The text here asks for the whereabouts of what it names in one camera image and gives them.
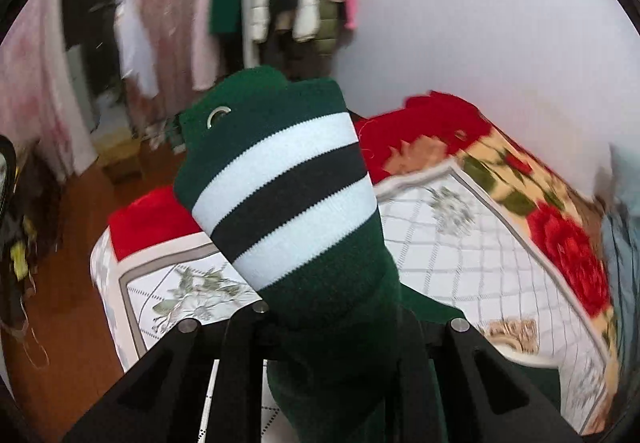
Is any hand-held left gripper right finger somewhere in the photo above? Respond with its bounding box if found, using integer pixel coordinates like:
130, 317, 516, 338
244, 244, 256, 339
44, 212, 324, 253
395, 305, 583, 443

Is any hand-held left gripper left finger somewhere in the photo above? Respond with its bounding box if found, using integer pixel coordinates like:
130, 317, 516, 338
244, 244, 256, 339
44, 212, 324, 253
62, 303, 271, 443

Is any green and cream varsity jacket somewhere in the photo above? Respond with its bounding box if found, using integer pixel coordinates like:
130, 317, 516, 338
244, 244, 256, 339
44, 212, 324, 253
172, 66, 561, 443

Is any tan cardboard box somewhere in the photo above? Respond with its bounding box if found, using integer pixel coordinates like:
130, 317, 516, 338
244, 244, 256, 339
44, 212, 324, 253
96, 138, 144, 185

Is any light blue quilt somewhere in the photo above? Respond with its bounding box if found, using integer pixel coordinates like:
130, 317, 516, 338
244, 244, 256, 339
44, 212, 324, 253
599, 143, 640, 374

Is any red rose print blanket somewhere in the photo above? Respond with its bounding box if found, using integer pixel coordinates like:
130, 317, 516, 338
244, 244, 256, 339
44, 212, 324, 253
107, 90, 621, 359

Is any olive puffer vest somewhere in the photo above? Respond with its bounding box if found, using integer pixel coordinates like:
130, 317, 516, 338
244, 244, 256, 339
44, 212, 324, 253
311, 0, 347, 60

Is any black curved frame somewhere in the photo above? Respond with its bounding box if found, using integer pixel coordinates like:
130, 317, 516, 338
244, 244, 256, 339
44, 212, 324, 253
0, 134, 20, 224

